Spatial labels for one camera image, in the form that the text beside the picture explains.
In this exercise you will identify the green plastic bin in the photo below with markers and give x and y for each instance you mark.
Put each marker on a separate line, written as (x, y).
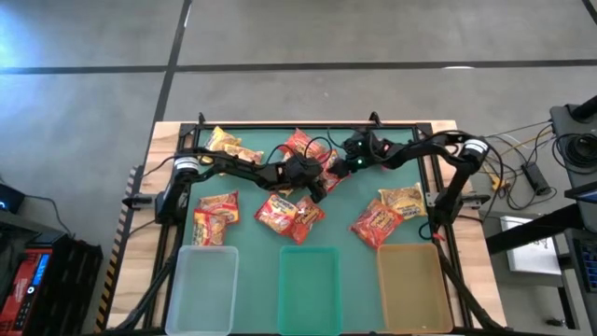
(310, 289)

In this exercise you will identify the black frame clamp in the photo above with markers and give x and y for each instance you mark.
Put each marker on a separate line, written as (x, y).
(201, 118)
(375, 119)

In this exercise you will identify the black plastic crate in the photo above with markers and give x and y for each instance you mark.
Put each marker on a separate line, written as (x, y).
(70, 280)

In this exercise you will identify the clear plastic bin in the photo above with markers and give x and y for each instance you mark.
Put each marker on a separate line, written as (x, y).
(203, 289)

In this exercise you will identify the small black floor object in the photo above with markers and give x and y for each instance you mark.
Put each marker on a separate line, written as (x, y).
(554, 322)

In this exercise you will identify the dark tablet screen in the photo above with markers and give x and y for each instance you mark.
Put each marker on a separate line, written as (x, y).
(583, 193)

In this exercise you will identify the black yellow hazard strip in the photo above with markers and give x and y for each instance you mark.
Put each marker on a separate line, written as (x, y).
(112, 275)

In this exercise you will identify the white paper sheet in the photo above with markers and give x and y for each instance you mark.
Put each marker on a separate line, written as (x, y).
(531, 256)

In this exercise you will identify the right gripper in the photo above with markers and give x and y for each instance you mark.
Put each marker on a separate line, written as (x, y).
(366, 151)

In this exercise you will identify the yellow Maruchan noodle packet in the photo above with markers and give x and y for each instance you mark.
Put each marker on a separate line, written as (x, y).
(219, 138)
(403, 200)
(285, 191)
(242, 152)

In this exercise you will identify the black power adapter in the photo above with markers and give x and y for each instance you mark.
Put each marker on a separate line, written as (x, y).
(535, 177)

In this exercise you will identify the black device with blue light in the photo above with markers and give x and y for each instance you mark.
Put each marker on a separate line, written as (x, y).
(8, 198)

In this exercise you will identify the grey equipment cart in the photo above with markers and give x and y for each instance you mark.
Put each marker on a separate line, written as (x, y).
(559, 122)

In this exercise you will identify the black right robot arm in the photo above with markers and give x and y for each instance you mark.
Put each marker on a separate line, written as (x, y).
(422, 142)

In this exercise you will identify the red beef Maruchan noodle packet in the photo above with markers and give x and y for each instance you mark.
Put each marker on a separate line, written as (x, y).
(332, 179)
(276, 213)
(219, 203)
(208, 229)

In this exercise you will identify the black metal table frame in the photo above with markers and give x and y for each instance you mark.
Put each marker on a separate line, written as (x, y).
(303, 125)

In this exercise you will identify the black pole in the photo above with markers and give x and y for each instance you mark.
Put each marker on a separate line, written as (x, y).
(587, 108)

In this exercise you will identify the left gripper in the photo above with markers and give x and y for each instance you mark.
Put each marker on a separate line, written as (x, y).
(298, 170)

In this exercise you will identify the amber plastic bin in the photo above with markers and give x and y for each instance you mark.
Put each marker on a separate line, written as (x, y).
(413, 287)

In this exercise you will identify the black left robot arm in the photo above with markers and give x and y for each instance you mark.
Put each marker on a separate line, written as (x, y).
(233, 168)

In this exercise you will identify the black stand beam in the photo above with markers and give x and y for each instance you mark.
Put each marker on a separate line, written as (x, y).
(531, 228)

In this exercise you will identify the red and black electronic device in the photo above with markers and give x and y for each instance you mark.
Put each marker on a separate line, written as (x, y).
(18, 289)

